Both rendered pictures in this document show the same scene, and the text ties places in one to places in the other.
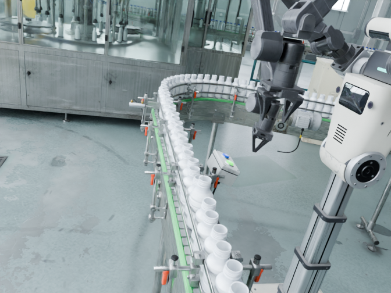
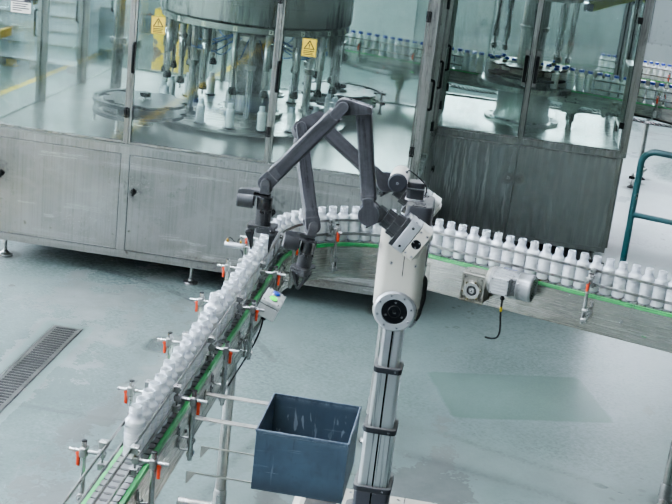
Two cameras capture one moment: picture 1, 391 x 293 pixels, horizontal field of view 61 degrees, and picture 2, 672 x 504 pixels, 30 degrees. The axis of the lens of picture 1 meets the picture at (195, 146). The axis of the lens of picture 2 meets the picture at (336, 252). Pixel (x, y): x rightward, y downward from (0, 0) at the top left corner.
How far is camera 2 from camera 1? 3.80 m
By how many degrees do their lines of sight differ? 21
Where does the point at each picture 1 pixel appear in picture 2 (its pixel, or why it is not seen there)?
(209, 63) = (538, 171)
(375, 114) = (383, 253)
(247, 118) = (432, 278)
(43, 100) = (153, 242)
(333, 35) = (381, 178)
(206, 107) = (366, 258)
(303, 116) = (500, 276)
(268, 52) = (242, 202)
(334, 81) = not seen: outside the picture
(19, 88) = (115, 218)
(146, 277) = (234, 487)
